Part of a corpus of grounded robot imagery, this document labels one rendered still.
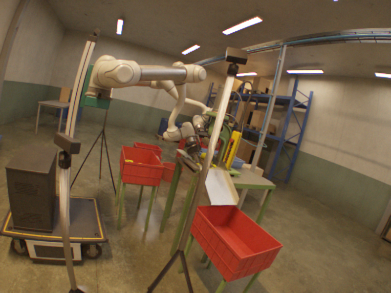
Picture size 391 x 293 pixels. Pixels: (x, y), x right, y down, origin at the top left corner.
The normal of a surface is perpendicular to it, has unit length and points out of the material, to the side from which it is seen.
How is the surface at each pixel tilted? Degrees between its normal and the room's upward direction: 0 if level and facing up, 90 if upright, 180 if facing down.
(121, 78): 88
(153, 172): 90
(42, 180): 90
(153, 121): 90
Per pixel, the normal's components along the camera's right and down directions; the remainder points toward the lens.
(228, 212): 0.42, 0.26
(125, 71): 0.65, 0.33
